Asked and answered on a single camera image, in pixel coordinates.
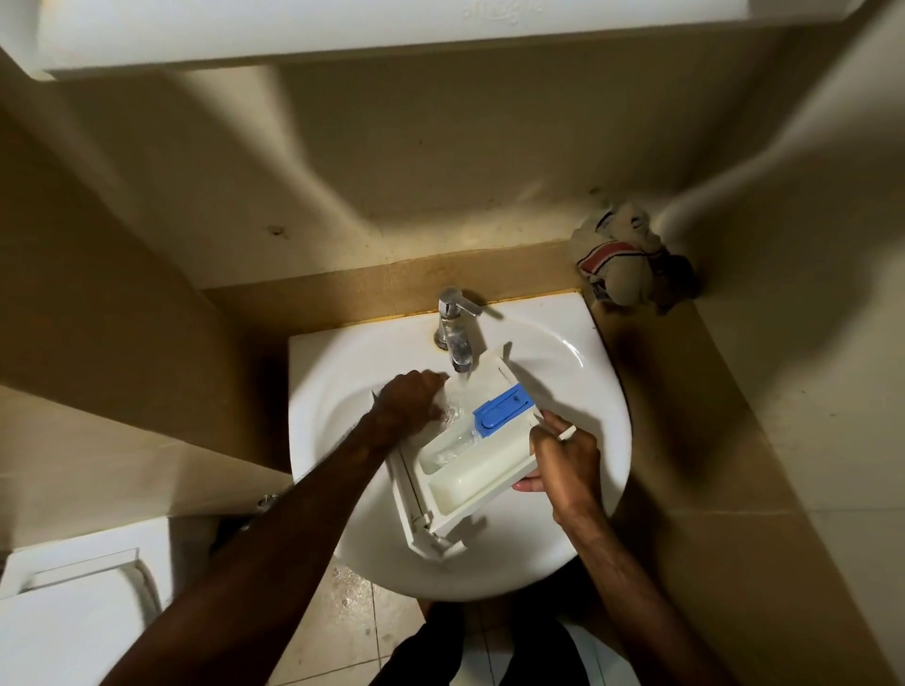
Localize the person's left hand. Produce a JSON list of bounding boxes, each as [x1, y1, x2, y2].
[[360, 368, 451, 450]]

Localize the person's right hand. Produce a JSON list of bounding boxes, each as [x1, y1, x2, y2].
[[511, 409, 602, 528]]

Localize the chrome faucet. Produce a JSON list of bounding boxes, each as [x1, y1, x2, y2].
[[433, 286, 484, 374]]

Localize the white detergent drawer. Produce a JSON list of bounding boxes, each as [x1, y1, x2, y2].
[[370, 342, 580, 562]]

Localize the person's right forearm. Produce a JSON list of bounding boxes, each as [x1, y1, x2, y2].
[[558, 505, 736, 686]]

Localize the person's left forearm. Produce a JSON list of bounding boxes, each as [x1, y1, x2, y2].
[[98, 423, 397, 686]]

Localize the person's black shorts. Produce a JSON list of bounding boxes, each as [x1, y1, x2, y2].
[[370, 600, 592, 686]]

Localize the white ceramic sink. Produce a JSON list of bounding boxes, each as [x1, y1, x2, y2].
[[288, 290, 633, 603]]

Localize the crumpled beige striped rag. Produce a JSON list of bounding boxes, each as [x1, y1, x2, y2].
[[570, 201, 701, 312]]

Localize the white mirror cabinet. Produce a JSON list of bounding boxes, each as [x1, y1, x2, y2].
[[0, 0, 867, 83]]

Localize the white toilet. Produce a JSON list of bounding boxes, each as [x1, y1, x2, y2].
[[0, 515, 221, 686]]

